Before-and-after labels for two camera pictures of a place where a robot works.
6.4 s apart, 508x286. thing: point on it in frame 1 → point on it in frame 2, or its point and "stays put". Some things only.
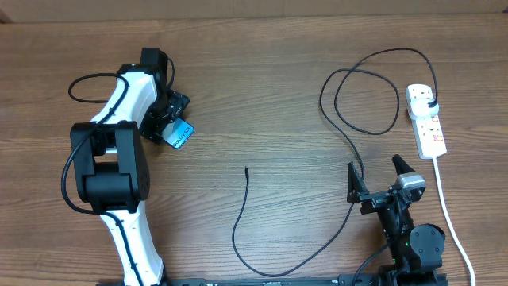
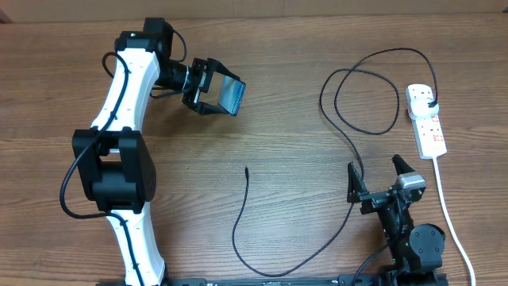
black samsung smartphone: (177, 133) → (232, 93)
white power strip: (428, 130) stays put
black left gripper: (177, 102) → (205, 70)
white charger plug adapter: (419, 108) stays put
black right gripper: (372, 200) stays put
